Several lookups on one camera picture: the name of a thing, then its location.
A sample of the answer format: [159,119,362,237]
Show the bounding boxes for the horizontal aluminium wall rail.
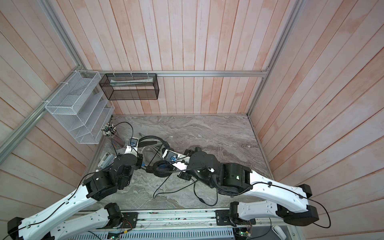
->
[80,70,268,77]

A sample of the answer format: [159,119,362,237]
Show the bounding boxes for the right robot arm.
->
[175,151,319,227]

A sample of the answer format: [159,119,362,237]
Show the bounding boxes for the white wire mesh shelf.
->
[46,71,115,145]

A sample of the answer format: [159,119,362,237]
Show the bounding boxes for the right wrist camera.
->
[163,150,190,172]

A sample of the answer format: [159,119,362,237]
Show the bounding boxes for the paper in black basket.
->
[110,78,154,87]

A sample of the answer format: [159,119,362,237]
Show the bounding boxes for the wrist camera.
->
[125,138,139,156]
[163,150,190,172]

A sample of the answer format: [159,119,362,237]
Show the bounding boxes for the clear cup of pencils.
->
[101,123,125,150]

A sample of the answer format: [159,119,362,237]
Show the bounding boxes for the black and blue headphones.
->
[138,136,177,178]

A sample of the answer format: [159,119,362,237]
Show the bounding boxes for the black wire mesh basket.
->
[99,74,160,101]

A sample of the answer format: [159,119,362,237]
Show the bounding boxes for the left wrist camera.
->
[125,138,139,156]

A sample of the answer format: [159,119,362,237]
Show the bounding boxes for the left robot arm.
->
[8,154,143,240]

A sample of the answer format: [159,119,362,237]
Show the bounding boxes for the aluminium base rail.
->
[72,208,305,240]

